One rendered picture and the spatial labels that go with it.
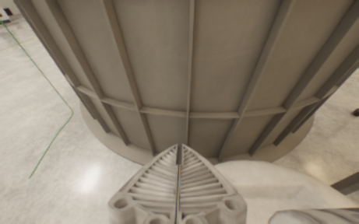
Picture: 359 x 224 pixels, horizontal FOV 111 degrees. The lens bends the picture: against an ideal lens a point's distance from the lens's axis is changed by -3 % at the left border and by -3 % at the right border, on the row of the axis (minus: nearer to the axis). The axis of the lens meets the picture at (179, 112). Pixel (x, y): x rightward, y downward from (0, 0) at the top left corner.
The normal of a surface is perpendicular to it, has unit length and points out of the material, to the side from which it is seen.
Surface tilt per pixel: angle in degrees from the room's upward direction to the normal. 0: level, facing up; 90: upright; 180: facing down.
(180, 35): 90
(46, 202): 0
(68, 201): 0
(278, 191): 68
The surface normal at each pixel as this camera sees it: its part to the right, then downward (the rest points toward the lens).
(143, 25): -0.22, 0.69
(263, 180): -0.02, -0.71
